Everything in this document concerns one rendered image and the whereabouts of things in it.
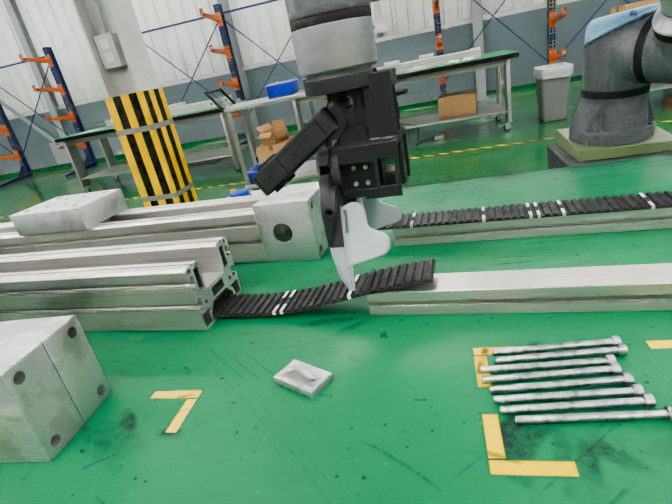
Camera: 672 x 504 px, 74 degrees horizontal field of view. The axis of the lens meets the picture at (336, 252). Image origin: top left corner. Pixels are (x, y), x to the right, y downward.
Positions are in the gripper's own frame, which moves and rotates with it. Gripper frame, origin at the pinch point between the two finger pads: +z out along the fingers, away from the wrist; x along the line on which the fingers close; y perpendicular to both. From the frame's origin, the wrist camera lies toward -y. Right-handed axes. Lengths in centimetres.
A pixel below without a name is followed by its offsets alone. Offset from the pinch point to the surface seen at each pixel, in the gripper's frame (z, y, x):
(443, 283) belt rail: 2.7, 9.8, -0.4
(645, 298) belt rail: 4.6, 28.5, -1.3
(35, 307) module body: 1.7, -44.2, -4.9
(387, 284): 2.0, 3.9, -1.4
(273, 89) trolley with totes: -9, -130, 293
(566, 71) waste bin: 34, 107, 495
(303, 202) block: -3.5, -10.2, 14.1
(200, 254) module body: -1.4, -21.3, 2.3
